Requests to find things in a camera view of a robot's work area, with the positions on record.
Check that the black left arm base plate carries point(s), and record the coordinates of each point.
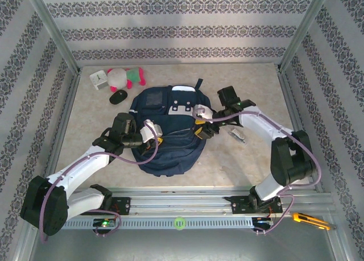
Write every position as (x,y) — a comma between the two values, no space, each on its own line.
(122,205)

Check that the aluminium side rail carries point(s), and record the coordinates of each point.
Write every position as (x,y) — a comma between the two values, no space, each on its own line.
(61,130)
(294,116)

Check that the small circuit board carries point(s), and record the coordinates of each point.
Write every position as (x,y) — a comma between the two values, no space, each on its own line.
(263,222)
(105,223)

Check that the perforated metal strip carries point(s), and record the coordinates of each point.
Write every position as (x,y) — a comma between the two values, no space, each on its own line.
(148,223)

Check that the aluminium frame post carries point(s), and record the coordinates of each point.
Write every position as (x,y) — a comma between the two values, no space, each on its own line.
(53,30)
(302,30)

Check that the aluminium mounting rail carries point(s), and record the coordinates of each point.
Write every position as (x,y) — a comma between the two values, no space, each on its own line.
(176,204)

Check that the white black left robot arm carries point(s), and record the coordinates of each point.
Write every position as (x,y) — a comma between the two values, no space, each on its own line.
(79,170)

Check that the white alarm clock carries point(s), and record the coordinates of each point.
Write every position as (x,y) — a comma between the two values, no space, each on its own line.
(98,79)

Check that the navy blue backpack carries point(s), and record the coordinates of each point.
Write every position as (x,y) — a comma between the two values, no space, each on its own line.
(170,158)

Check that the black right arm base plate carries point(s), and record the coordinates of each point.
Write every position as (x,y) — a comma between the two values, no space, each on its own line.
(240,204)

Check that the black computer mouse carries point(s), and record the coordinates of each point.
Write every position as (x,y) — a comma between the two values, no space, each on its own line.
(118,97)

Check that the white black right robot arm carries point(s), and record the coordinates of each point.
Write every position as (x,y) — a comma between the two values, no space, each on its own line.
(264,124)

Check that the pink green plush toy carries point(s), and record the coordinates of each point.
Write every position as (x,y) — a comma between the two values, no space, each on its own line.
(118,76)

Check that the yellow utility knife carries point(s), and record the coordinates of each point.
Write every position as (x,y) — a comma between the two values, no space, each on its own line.
(310,219)

